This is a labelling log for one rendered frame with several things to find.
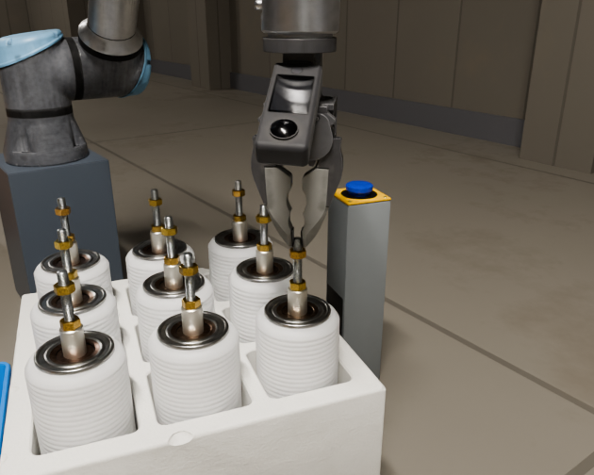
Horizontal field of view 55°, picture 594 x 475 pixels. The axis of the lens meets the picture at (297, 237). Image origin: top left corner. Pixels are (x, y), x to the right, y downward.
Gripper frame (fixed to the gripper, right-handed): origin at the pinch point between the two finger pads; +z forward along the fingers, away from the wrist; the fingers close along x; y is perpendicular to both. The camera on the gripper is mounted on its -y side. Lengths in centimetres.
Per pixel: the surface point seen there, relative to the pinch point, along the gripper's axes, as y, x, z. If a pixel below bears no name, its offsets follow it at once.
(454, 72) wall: 236, -47, 5
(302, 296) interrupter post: -0.3, -0.6, 6.8
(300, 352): -4.0, -0.9, 11.6
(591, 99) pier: 166, -86, 8
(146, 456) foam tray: -14.9, 12.7, 17.4
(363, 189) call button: 23.8, -6.7, 1.7
